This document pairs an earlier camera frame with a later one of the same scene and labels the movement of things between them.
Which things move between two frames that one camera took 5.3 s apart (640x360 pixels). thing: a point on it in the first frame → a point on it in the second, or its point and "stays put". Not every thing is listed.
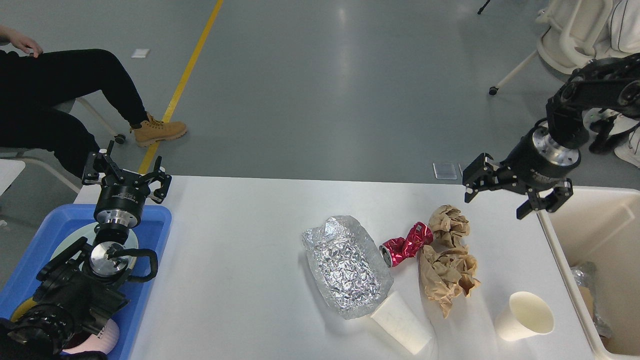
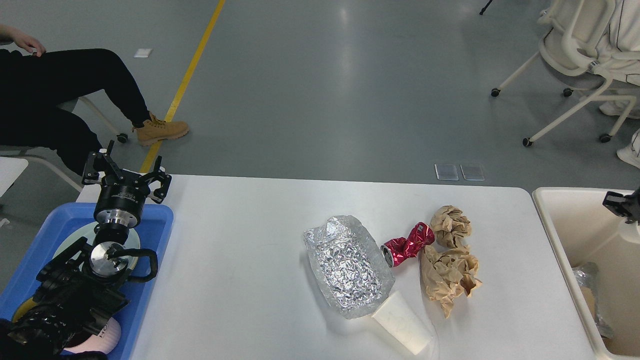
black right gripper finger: x=484 y=174 → x=623 y=205
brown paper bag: x=445 y=274 stays put
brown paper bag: x=589 y=298 stays put
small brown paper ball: x=449 y=226 stays put
